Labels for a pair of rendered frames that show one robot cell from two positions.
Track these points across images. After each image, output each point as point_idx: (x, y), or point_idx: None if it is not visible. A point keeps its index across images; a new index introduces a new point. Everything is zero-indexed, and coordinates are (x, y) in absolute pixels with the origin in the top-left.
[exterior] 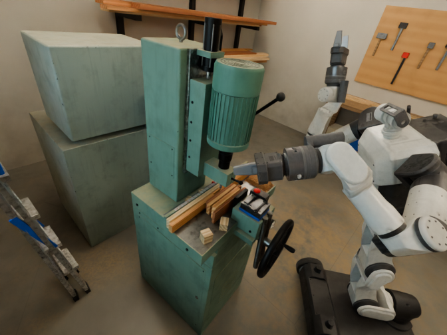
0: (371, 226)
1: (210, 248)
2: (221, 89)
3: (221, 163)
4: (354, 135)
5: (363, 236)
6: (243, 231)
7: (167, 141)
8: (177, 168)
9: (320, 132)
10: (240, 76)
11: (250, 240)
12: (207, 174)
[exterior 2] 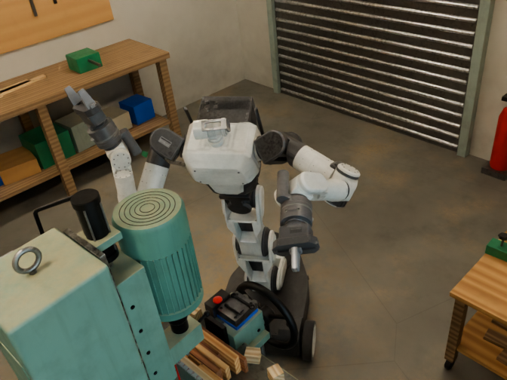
0: (339, 199)
1: (289, 373)
2: (176, 246)
3: (185, 324)
4: (167, 167)
5: (237, 234)
6: (253, 340)
7: None
8: None
9: None
10: (185, 215)
11: (266, 334)
12: (176, 360)
